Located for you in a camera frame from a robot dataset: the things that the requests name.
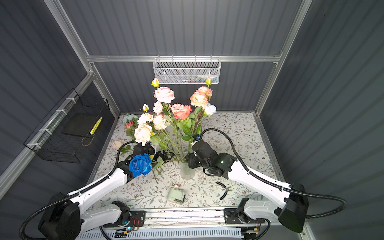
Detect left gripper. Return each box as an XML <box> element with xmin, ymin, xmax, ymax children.
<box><xmin>140</xmin><ymin>149</ymin><xmax>175</xmax><ymax>171</ymax></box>

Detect clear frosted glass vase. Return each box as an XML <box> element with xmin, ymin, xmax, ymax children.
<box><xmin>180</xmin><ymin>160</ymin><xmax>196</xmax><ymax>180</ymax></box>

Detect cream rose stem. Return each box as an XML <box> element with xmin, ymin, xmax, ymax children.
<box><xmin>134</xmin><ymin>123</ymin><xmax>181</xmax><ymax>161</ymax></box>

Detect pink peony flower spray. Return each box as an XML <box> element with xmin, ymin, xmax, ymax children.
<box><xmin>150</xmin><ymin>78</ymin><xmax>186</xmax><ymax>162</ymax></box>

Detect cream white flower spray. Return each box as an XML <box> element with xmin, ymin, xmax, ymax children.
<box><xmin>138</xmin><ymin>101</ymin><xmax>178</xmax><ymax>148</ymax></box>

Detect coral red rose stem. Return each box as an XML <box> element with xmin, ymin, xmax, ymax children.
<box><xmin>170</xmin><ymin>104</ymin><xmax>193</xmax><ymax>163</ymax></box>

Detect white blue rose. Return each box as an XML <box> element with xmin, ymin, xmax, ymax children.
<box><xmin>204</xmin><ymin>103</ymin><xmax>217</xmax><ymax>117</ymax></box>

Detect orange pink peony spray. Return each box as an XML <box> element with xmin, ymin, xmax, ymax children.
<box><xmin>187</xmin><ymin>79</ymin><xmax>213</xmax><ymax>154</ymax></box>

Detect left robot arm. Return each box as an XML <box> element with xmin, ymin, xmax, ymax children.
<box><xmin>38</xmin><ymin>144</ymin><xmax>175</xmax><ymax>240</ymax></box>

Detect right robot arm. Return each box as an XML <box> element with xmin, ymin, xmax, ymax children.
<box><xmin>187</xmin><ymin>140</ymin><xmax>309</xmax><ymax>233</ymax></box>

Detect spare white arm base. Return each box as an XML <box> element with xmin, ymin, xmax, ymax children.
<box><xmin>80</xmin><ymin>201</ymin><xmax>130</xmax><ymax>234</ymax></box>

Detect flower bunch on table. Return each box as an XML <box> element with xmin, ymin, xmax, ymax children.
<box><xmin>112</xmin><ymin>114</ymin><xmax>138</xmax><ymax>150</ymax></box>

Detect tubes in white basket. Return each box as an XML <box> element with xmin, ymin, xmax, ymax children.
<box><xmin>176</xmin><ymin>75</ymin><xmax>220</xmax><ymax>84</ymax></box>

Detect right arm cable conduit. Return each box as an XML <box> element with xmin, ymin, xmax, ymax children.
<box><xmin>199</xmin><ymin>128</ymin><xmax>348</xmax><ymax>219</ymax></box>

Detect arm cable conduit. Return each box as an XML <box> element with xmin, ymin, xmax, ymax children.
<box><xmin>18</xmin><ymin>140</ymin><xmax>139</xmax><ymax>240</ymax></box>
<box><xmin>199</xmin><ymin>128</ymin><xmax>348</xmax><ymax>219</ymax></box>

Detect aluminium front rail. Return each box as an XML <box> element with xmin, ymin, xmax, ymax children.
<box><xmin>74</xmin><ymin>205</ymin><xmax>307</xmax><ymax>232</ymax></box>

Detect white wire wall basket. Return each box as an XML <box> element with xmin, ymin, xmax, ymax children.
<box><xmin>153</xmin><ymin>58</ymin><xmax>222</xmax><ymax>85</ymax></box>

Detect black wire wall basket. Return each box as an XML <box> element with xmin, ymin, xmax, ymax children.
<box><xmin>24</xmin><ymin>91</ymin><xmax>115</xmax><ymax>164</ymax></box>

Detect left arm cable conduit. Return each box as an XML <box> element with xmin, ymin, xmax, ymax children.
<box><xmin>18</xmin><ymin>140</ymin><xmax>139</xmax><ymax>240</ymax></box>

